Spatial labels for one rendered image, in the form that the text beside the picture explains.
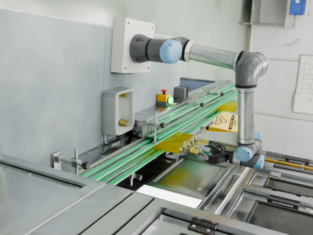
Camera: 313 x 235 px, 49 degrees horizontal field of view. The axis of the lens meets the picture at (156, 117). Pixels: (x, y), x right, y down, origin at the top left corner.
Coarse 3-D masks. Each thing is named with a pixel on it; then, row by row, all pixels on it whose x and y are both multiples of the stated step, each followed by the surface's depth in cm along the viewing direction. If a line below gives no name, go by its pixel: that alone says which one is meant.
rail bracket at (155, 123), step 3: (156, 114) 183; (156, 117) 183; (144, 120) 186; (147, 120) 186; (156, 120) 184; (144, 123) 186; (147, 123) 186; (150, 123) 185; (153, 123) 183; (156, 123) 183; (159, 123) 183; (162, 123) 181; (153, 126) 184; (156, 126) 183; (162, 126) 181; (153, 141) 186; (156, 141) 187
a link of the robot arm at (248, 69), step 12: (240, 60) 155; (252, 60) 152; (240, 72) 152; (252, 72) 150; (240, 84) 152; (252, 84) 151; (240, 96) 155; (252, 96) 154; (240, 108) 156; (252, 108) 155; (240, 120) 158; (252, 120) 157; (240, 132) 159; (252, 132) 158; (240, 144) 161; (252, 144) 160; (240, 156) 160
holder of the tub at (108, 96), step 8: (120, 88) 181; (128, 88) 182; (104, 96) 171; (112, 96) 169; (104, 104) 172; (112, 104) 170; (104, 112) 173; (112, 112) 171; (104, 120) 175; (112, 120) 172; (104, 128) 176; (112, 128) 173; (104, 136) 178; (120, 136) 189; (128, 136) 190; (112, 144) 177
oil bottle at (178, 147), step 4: (164, 140) 196; (168, 140) 196; (172, 140) 196; (160, 144) 195; (164, 144) 194; (168, 144) 193; (172, 144) 192; (176, 144) 191; (180, 144) 190; (184, 144) 192; (156, 148) 197; (160, 148) 196; (164, 148) 195; (168, 148) 194; (172, 148) 192; (176, 148) 191; (180, 148) 190; (184, 148) 190; (176, 152) 192; (180, 152) 191
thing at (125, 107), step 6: (126, 90) 175; (132, 90) 180; (132, 96) 183; (120, 102) 184; (126, 102) 185; (132, 102) 183; (120, 108) 185; (126, 108) 186; (132, 108) 184; (120, 114) 186; (126, 114) 186; (132, 114) 185; (132, 120) 186; (120, 126) 185; (132, 126) 186; (120, 132) 176
